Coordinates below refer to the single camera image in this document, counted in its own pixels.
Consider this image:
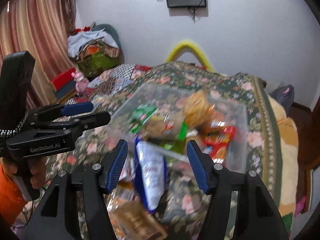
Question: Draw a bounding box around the red instant noodle snack packet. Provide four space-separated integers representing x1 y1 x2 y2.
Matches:
201 126 237 164

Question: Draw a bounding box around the blue white snack bag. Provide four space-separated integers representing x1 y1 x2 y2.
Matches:
133 137 168 213

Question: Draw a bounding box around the clear plastic storage bin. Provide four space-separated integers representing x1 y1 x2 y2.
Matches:
106 83 248 172

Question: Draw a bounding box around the round cracker stack packet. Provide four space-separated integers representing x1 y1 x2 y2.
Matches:
138 110 189 141

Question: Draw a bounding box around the person's hand on gripper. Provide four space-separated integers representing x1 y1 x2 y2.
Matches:
1 157 47 189

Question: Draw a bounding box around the red box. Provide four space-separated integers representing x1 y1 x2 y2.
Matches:
50 67 76 91

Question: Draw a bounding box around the pink plush toy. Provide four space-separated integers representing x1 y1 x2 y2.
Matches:
72 70 89 96

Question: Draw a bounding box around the pink slipper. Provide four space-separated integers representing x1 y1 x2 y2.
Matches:
294 196 306 217

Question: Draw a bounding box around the patchwork checkered quilt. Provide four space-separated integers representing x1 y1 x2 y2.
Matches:
63 64 151 106

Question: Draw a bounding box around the green snack packet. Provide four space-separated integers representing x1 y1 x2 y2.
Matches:
130 105 157 134

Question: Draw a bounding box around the pile of clothes on chair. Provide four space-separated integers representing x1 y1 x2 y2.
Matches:
67 24 121 78

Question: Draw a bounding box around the brown bread packet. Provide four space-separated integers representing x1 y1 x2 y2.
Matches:
106 181 168 239

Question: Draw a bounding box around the beige fleece blanket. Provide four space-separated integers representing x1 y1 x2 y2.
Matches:
268 96 299 233

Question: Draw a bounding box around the pink striped curtain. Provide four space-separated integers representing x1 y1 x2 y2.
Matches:
1 0 76 109

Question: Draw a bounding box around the orange crispy snack bag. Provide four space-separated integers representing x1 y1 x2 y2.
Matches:
183 90 215 127

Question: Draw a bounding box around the grey backpack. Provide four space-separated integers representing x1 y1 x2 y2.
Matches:
270 85 295 114

